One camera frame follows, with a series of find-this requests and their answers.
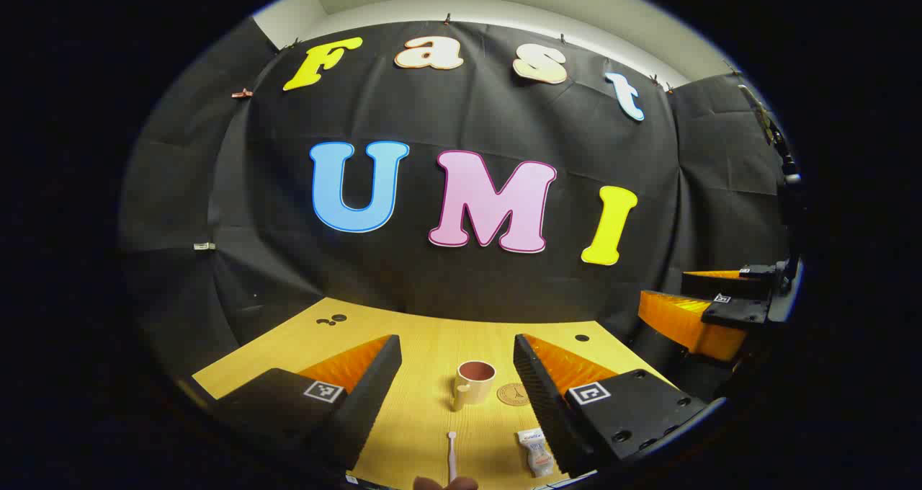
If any wooden desktop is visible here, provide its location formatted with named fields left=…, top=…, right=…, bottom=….
left=191, top=297, right=678, bottom=490

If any black backdrop cloth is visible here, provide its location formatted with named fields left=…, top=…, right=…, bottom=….
left=119, top=16, right=793, bottom=397

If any pale narrow strip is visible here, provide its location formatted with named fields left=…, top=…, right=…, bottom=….
left=738, top=83, right=783, bottom=146

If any beige cup with handle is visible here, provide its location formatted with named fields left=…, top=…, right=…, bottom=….
left=452, top=360, right=498, bottom=412

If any small white toothpaste tube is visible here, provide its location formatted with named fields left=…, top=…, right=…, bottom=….
left=516, top=428, right=556, bottom=478

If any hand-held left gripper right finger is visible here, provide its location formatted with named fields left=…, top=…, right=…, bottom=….
left=513, top=334, right=710, bottom=478

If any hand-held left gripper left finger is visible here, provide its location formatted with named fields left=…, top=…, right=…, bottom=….
left=213, top=335, right=403, bottom=473

